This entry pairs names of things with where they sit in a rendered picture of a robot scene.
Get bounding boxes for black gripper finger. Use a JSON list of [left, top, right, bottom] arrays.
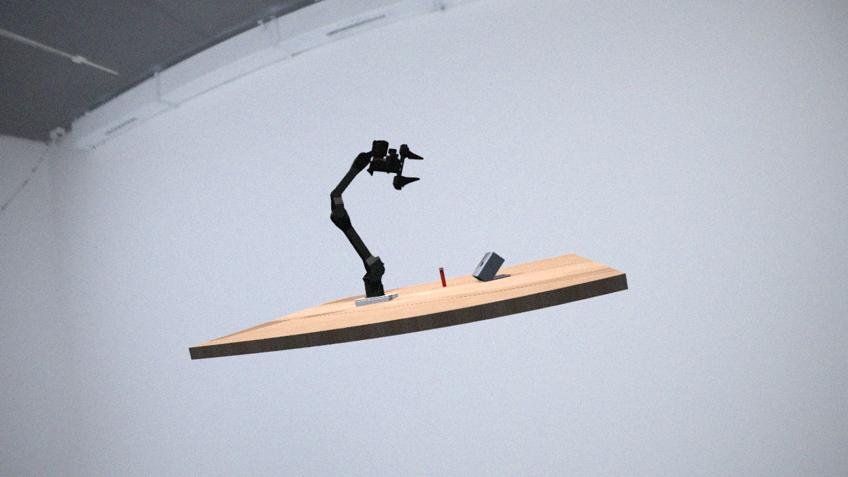
[[400, 176, 420, 187], [406, 147, 423, 160]]

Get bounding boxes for grey sloped panel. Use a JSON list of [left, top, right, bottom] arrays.
[[472, 252, 510, 282]]

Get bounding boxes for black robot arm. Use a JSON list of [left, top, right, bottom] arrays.
[[330, 140, 399, 299]]

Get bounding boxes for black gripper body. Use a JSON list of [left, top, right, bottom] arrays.
[[383, 144, 407, 190]]

